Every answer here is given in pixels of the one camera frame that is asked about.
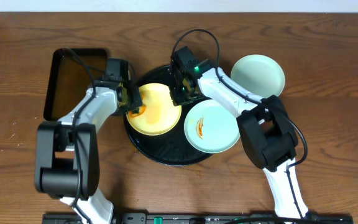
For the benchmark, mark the orange green sponge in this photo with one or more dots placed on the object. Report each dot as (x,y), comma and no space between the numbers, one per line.
(137,112)

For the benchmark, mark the yellow plate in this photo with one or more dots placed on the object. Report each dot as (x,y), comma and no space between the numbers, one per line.
(158,114)

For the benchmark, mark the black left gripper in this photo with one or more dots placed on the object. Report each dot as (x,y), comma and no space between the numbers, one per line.
(134,99)

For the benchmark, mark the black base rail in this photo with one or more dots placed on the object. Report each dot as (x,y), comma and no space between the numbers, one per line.
(142,218)

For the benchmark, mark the light green plate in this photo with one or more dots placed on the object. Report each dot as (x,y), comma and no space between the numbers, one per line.
(210,128)
(259,74)

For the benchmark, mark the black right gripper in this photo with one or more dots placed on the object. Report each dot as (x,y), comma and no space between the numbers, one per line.
(177,99)

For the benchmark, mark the black rectangular water tray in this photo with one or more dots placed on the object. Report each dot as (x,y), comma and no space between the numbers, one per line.
(69,81)

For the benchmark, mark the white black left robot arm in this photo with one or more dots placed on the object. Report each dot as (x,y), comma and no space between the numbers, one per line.
(67,159)

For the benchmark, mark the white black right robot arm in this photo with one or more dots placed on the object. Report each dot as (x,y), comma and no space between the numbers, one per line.
(269,137)

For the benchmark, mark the black round tray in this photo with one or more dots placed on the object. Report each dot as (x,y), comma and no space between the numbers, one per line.
(171,148)

